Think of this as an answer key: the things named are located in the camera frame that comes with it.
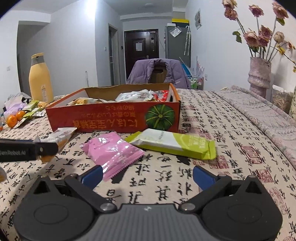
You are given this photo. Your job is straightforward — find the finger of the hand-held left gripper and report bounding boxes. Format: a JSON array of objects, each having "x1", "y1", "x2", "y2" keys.
[{"x1": 36, "y1": 142, "x2": 59, "y2": 159}]

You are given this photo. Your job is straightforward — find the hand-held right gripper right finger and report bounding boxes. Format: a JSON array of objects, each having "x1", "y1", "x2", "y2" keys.
[{"x1": 178, "y1": 166, "x2": 264, "y2": 212}]

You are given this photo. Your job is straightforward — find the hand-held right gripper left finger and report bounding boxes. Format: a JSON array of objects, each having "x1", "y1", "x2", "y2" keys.
[{"x1": 32, "y1": 166, "x2": 118, "y2": 214}]

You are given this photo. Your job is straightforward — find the white orange cracker packet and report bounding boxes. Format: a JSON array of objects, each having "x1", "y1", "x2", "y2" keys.
[{"x1": 40, "y1": 127, "x2": 78, "y2": 163}]

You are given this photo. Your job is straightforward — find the pink snack packet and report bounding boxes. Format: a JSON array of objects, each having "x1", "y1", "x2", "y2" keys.
[{"x1": 80, "y1": 132, "x2": 145, "y2": 181}]

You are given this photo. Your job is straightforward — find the green snack packet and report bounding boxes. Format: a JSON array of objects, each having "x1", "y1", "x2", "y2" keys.
[{"x1": 125, "y1": 128, "x2": 216, "y2": 160}]

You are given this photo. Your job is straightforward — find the orange cracker snack packet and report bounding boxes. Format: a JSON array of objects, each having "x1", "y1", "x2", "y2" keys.
[{"x1": 69, "y1": 98, "x2": 99, "y2": 106}]

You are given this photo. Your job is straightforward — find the red cardboard box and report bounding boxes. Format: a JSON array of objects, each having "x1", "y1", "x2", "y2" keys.
[{"x1": 46, "y1": 83, "x2": 181, "y2": 133}]

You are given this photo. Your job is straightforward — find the silver white snack packet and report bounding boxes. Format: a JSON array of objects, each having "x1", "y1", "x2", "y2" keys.
[{"x1": 115, "y1": 90, "x2": 154, "y2": 102}]

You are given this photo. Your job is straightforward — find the red snack packet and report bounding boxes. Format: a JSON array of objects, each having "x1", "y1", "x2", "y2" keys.
[{"x1": 153, "y1": 90, "x2": 170, "y2": 102}]

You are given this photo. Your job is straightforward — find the pile of small green sachets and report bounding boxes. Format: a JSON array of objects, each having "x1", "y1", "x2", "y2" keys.
[{"x1": 17, "y1": 100, "x2": 47, "y2": 127}]

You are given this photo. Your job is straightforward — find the white purple plastic bag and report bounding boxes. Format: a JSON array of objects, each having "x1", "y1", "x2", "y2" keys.
[{"x1": 3, "y1": 92, "x2": 31, "y2": 116}]

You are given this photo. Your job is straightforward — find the yellow bottle with grey collar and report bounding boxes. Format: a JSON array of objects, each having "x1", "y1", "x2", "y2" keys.
[{"x1": 29, "y1": 53, "x2": 54, "y2": 103}]

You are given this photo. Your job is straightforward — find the pink patterned cloth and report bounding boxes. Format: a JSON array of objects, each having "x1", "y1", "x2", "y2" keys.
[{"x1": 213, "y1": 85, "x2": 296, "y2": 167}]

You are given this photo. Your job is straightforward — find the storage rack with items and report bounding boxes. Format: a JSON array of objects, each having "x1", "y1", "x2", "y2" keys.
[{"x1": 179, "y1": 57, "x2": 204, "y2": 90}]

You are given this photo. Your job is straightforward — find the clear storage jar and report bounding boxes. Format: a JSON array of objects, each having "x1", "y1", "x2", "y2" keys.
[{"x1": 270, "y1": 85, "x2": 294, "y2": 114}]

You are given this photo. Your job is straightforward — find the wooden chair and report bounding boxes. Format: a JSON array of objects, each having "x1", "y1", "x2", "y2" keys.
[{"x1": 151, "y1": 65, "x2": 167, "y2": 83}]

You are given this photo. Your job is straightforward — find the glass inner door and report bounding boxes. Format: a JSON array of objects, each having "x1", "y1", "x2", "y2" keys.
[{"x1": 109, "y1": 23, "x2": 119, "y2": 86}]

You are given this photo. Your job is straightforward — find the purple padded jacket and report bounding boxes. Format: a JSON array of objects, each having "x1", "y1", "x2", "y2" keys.
[{"x1": 126, "y1": 58, "x2": 191, "y2": 89}]

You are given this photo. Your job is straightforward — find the pink textured vase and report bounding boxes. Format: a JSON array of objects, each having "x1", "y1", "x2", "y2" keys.
[{"x1": 247, "y1": 57, "x2": 272, "y2": 98}]

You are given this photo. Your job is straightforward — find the dark brown entrance door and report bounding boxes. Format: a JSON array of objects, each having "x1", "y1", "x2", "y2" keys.
[{"x1": 124, "y1": 29, "x2": 159, "y2": 80}]

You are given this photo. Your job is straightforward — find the grey refrigerator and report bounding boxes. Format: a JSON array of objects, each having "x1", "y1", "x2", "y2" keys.
[{"x1": 165, "y1": 25, "x2": 191, "y2": 67}]

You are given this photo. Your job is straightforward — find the folded white umbrella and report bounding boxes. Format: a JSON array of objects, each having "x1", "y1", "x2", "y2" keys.
[{"x1": 184, "y1": 25, "x2": 192, "y2": 55}]

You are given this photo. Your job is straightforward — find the dried pink roses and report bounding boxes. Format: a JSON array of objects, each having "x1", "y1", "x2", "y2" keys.
[{"x1": 222, "y1": 0, "x2": 296, "y2": 72}]

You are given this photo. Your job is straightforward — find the yellow black box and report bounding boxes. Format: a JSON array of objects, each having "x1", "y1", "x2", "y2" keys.
[{"x1": 171, "y1": 18, "x2": 189, "y2": 26}]

